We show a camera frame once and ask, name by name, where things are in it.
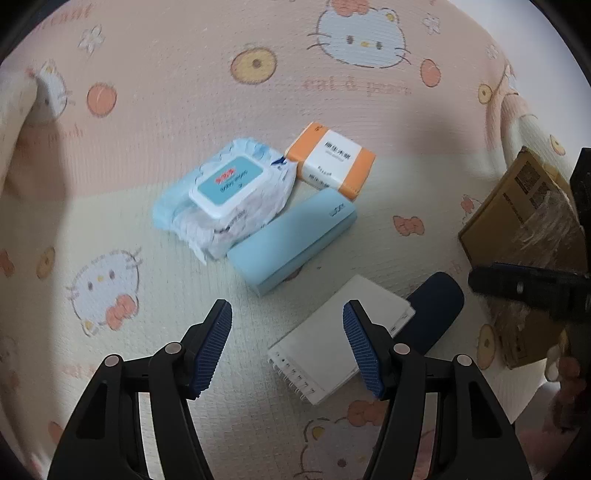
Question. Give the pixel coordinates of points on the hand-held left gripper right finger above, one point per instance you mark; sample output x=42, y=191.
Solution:
x=362, y=355

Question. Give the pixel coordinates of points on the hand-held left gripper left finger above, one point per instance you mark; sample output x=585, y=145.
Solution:
x=214, y=350

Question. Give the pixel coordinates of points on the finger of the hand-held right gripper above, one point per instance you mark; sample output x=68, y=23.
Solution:
x=521, y=288

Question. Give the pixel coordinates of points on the white spiral notebook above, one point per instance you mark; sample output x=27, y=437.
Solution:
x=332, y=337

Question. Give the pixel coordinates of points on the cardboard box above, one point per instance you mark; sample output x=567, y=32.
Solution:
x=508, y=217

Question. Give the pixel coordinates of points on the light blue long case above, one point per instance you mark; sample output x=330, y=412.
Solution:
x=286, y=240

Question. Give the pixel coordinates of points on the wet wipes pack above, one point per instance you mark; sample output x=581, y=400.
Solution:
x=231, y=184

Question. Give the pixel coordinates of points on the orange white tissue pack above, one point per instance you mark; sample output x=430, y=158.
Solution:
x=332, y=157

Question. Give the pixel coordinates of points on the person's right hand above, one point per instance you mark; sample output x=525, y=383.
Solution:
x=565, y=374

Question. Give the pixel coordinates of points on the dark blue case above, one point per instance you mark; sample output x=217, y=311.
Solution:
x=436, y=309

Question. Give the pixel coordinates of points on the printed cartoon blanket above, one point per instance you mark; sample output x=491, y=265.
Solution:
x=138, y=138

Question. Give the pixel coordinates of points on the cream folded cloth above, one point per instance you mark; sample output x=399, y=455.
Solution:
x=14, y=129

